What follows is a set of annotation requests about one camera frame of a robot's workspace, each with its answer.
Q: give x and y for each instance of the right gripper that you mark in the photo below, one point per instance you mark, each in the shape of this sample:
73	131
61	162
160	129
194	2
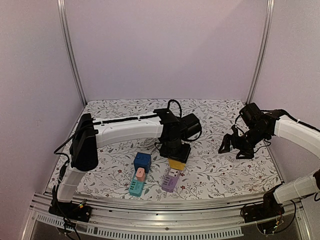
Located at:
240	141

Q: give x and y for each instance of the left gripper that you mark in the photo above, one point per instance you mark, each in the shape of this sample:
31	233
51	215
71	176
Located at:
182	158

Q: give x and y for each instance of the yellow cube socket adapter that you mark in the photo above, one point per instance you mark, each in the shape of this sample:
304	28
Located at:
175	164

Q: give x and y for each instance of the purple power strip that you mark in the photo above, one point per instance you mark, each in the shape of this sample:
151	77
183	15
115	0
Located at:
170	180

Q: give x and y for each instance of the blue cube socket adapter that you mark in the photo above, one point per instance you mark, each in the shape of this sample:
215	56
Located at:
142	160

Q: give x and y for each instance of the pink plug adapter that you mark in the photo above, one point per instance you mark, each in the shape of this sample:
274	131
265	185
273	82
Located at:
140	174

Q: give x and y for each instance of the teal power strip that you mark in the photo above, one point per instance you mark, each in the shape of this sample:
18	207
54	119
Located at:
136	187

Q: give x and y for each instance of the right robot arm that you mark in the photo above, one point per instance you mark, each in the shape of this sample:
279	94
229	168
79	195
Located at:
263	125

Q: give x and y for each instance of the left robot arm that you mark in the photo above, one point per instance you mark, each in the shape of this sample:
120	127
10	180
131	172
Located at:
173	132

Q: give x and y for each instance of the floral table mat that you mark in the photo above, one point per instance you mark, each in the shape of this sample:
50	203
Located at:
207	174

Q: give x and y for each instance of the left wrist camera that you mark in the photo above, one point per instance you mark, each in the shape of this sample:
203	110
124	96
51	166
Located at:
193	128

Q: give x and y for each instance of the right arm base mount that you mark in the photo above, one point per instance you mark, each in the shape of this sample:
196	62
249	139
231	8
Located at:
253	212

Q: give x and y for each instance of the aluminium front rail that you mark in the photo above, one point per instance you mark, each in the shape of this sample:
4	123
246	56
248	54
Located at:
130	219

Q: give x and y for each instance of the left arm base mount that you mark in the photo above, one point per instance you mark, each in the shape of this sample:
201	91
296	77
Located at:
72	211

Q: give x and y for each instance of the right aluminium frame post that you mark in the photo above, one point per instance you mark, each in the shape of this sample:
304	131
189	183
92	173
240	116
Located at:
262	50

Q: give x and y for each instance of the aluminium frame post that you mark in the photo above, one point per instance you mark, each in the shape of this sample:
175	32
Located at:
62	12
262	50

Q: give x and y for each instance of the left aluminium frame post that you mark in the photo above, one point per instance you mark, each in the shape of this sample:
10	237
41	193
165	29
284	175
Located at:
62	12

